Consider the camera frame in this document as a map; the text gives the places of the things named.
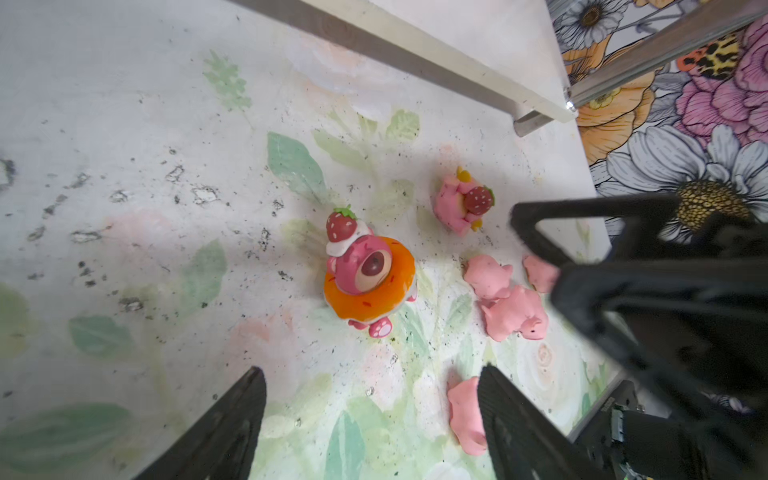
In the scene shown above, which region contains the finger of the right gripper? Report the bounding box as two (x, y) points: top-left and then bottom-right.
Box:
(509, 193), (679, 264)

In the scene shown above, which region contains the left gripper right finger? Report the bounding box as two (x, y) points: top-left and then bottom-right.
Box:
(477, 364), (611, 480)

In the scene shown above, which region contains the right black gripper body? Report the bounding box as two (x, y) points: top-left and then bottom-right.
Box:
(548, 209), (768, 480)

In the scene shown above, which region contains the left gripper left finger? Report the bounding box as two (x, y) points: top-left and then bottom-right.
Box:
(137, 367), (267, 479)

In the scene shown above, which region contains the pink bear yellow flower toy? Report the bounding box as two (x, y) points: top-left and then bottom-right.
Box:
(433, 167), (496, 236)

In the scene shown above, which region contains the pink bear orange donut toy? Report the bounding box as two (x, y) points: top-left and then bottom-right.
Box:
(323, 206), (418, 339)

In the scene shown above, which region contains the white two-tier shelf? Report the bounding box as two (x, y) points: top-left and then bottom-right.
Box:
(243, 0), (767, 137)

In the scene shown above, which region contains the pink pig toy front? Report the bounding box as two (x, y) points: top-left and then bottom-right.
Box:
(447, 376), (488, 456)

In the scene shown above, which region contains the pink pig toy middle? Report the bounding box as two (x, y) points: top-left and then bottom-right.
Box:
(522, 255), (560, 294)

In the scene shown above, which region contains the pink pig toy left pair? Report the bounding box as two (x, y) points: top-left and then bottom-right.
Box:
(481, 285), (549, 342)

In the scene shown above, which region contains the pink pig toy upper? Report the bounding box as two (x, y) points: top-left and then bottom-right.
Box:
(463, 255), (514, 301)

